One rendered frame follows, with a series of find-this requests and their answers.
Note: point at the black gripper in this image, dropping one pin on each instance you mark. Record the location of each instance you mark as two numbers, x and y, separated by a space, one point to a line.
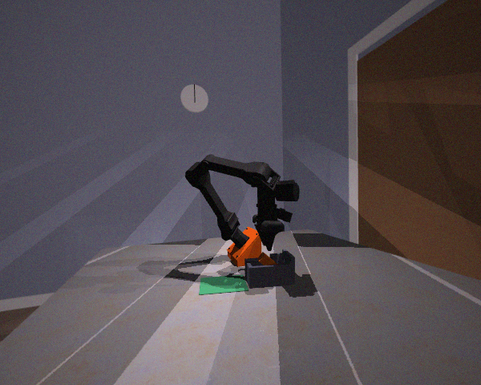
266 226

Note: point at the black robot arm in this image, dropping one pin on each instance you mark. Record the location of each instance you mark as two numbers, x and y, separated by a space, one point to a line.
254 173

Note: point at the orange l-shaped part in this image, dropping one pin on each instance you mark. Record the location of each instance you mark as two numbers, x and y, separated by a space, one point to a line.
266 260

